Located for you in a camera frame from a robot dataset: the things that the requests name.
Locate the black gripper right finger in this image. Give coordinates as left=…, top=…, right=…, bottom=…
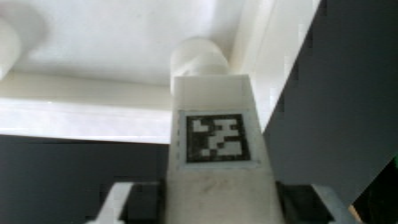
left=278, top=183, right=359, bottom=224

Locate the white table leg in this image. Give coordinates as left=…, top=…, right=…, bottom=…
left=166, top=38, right=285, bottom=224

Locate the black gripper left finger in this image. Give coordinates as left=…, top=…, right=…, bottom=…
left=87, top=181, right=164, bottom=224

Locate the white square tabletop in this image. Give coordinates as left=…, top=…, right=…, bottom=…
left=0, top=0, right=322, bottom=143

